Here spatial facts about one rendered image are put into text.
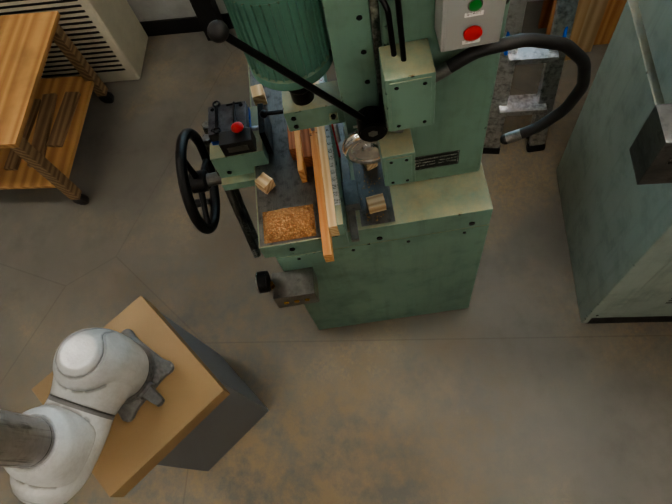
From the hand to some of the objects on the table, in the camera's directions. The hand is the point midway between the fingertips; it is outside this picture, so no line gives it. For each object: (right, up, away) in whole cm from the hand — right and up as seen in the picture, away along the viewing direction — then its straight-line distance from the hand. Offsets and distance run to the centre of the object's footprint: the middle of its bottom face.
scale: (+107, +44, +7) cm, 116 cm away
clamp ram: (+89, +40, +13) cm, 98 cm away
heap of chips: (+98, +18, +2) cm, 100 cm away
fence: (+108, +42, +12) cm, 116 cm away
